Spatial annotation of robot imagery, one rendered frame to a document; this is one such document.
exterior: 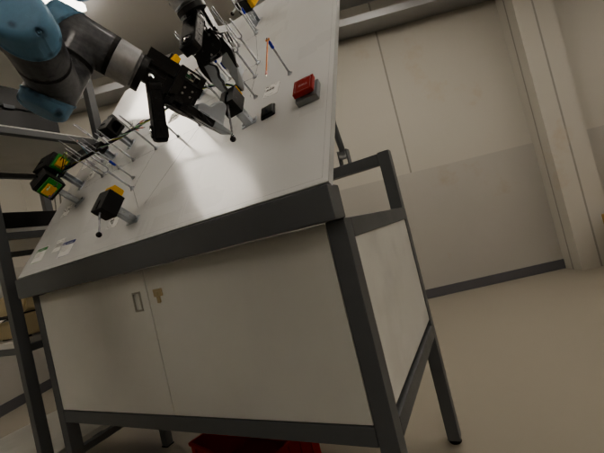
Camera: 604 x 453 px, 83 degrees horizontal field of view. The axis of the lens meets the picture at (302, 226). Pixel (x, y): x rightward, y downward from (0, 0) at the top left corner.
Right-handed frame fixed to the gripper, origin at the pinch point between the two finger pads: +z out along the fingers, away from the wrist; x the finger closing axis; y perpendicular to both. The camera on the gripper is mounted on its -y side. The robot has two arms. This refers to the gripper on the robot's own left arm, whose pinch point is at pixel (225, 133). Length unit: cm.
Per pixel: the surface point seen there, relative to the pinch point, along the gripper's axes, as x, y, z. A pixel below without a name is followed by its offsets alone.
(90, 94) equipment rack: 119, -1, -34
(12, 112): 103, -22, -54
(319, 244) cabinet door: -23.5, -12.5, 19.9
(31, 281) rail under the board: 52, -66, -22
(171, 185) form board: 19.9, -16.9, -2.0
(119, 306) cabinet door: 23, -55, 0
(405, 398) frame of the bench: -35, -34, 49
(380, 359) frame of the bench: -36, -27, 35
